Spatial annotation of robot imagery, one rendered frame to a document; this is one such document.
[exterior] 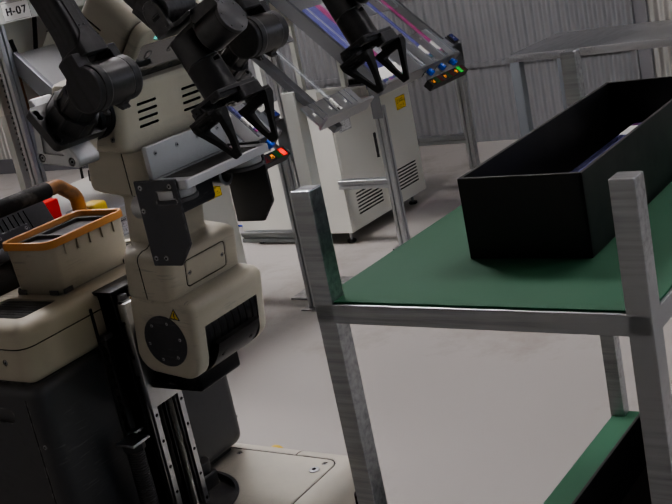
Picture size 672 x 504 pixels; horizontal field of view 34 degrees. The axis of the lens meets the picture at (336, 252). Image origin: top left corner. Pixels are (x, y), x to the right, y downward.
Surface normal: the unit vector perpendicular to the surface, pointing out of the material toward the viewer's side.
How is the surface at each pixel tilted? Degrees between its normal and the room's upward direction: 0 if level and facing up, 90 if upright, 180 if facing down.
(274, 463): 0
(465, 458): 0
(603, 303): 0
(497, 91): 90
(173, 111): 98
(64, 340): 90
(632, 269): 90
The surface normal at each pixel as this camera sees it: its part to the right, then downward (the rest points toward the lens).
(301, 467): -0.20, -0.94
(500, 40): -0.53, 0.34
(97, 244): 0.83, 0.03
